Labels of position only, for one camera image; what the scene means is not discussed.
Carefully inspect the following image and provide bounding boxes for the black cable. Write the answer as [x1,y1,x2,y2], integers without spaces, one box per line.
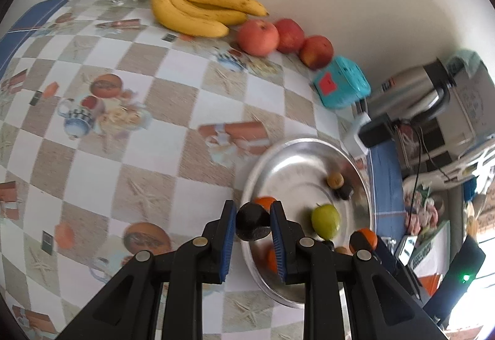
[402,119,453,232]

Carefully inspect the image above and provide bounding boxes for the smartphone on stand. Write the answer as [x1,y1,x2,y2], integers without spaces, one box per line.
[394,235,418,265]

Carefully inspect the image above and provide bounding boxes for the right red apple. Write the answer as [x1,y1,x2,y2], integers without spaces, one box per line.
[299,35,335,70]

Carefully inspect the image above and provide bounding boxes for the black power adapter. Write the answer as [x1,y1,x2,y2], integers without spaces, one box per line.
[358,120,393,148]

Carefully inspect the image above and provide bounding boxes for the white plastic chair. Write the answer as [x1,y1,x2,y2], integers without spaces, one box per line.
[403,138,494,194]

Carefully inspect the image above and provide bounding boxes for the yellow banana bunch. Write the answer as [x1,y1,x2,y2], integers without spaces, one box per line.
[150,0,269,38]

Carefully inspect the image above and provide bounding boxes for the checkered plastic table cover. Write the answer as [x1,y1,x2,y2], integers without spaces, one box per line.
[1,0,353,339]

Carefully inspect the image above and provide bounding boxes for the pale red apple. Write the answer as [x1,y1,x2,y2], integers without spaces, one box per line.
[237,19,279,57]

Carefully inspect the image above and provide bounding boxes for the middle red apple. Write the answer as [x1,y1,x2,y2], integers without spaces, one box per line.
[274,18,304,54]

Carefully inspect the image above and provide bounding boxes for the large steel plate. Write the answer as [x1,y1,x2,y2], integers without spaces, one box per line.
[239,137,375,309]

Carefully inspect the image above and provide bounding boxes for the dark plum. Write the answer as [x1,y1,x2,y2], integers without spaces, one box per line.
[333,183,354,201]
[236,202,271,242]

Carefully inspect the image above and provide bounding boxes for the teal toy house box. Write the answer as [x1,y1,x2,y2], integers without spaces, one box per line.
[313,56,371,110]

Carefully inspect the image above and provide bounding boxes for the small brown kiwi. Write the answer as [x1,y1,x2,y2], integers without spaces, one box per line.
[326,172,345,190]
[335,246,352,256]

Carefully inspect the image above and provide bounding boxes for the steel thermos kettle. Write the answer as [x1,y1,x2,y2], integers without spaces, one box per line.
[366,59,456,124]

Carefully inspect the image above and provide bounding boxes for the green mango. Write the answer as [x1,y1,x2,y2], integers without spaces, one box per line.
[311,204,341,240]

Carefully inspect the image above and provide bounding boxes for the orange tangerine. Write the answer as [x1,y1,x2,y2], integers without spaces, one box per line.
[253,196,277,213]
[349,228,377,254]

